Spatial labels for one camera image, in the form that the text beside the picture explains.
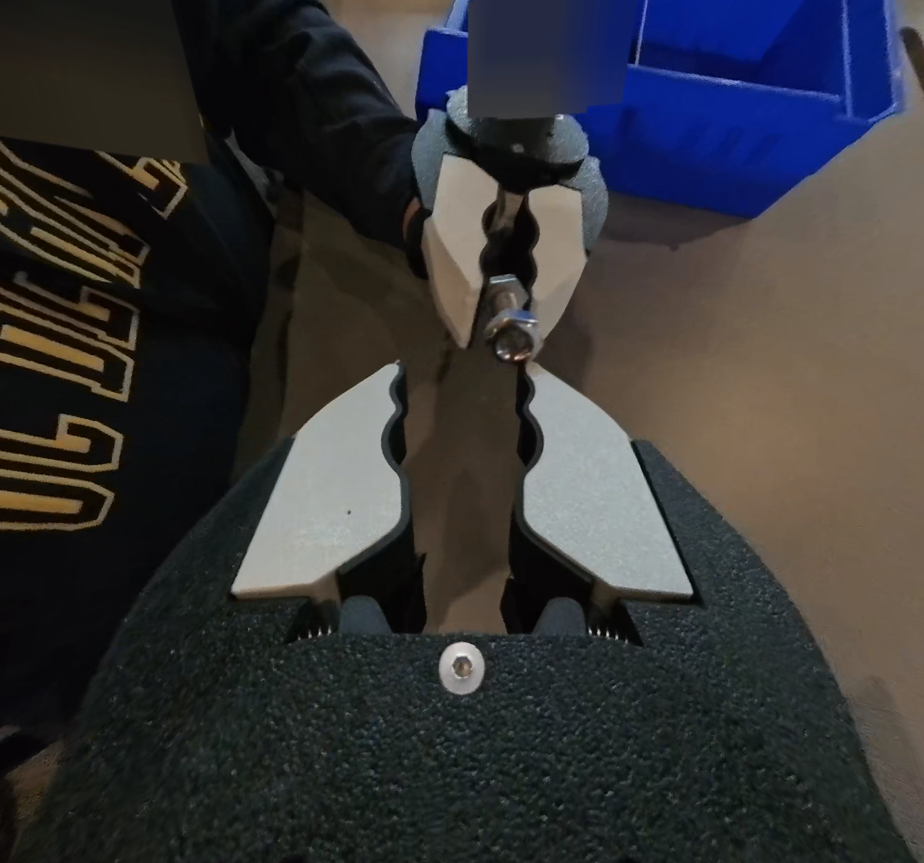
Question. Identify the steel hex bolt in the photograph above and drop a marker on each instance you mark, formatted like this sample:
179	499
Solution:
509	291

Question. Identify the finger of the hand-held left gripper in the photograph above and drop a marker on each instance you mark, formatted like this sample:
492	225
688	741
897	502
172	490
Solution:
563	249
455	249

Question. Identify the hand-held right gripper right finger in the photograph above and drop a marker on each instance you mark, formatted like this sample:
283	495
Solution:
599	509

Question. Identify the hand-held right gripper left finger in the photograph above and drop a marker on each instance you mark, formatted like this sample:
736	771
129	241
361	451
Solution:
325	516

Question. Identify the blue plastic bin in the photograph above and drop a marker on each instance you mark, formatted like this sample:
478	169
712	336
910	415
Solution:
722	119

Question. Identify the navy sweatshirt gold print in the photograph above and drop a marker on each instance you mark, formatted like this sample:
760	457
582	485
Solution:
58	588

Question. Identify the steel hex nut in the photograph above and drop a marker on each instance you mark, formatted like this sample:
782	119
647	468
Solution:
523	321

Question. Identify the person's left forearm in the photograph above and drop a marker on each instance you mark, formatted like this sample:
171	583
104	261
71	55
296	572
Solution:
303	83

